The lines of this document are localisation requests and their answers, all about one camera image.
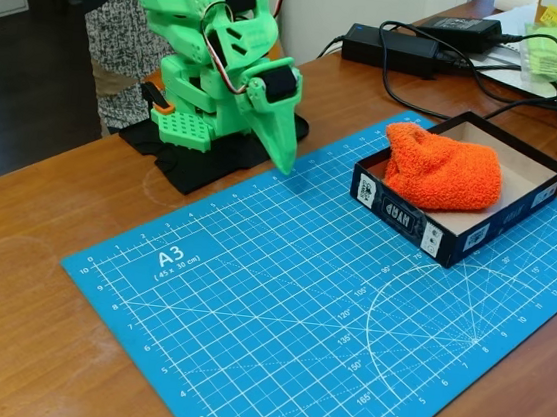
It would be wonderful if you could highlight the orange terry cloth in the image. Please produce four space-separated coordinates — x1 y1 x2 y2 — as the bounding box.
377 119 509 218

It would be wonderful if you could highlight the large black power adapter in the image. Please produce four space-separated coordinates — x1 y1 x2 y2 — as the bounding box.
338 21 443 82

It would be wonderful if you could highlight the orange black table clamp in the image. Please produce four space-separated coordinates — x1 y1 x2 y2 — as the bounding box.
137 79 178 116

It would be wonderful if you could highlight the blue cutting mat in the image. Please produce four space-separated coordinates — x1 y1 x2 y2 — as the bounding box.
41 72 557 417

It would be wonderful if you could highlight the black cardboard box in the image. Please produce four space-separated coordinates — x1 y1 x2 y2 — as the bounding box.
341 97 557 282

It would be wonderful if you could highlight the person in patterned dress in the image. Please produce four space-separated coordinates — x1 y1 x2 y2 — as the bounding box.
48 0 279 156

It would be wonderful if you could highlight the flat black power adapter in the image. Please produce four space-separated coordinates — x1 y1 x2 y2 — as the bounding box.
413 10 505 57

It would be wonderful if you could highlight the red white black servo wire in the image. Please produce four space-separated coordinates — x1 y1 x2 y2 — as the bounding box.
193 0 283 101

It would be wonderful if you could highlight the thin grey cable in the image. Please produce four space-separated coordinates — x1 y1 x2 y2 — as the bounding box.
317 32 347 62

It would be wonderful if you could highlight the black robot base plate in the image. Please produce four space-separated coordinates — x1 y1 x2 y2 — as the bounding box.
112 93 313 209

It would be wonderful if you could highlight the looping black power cable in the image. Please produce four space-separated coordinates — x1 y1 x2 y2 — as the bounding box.
368 18 557 134

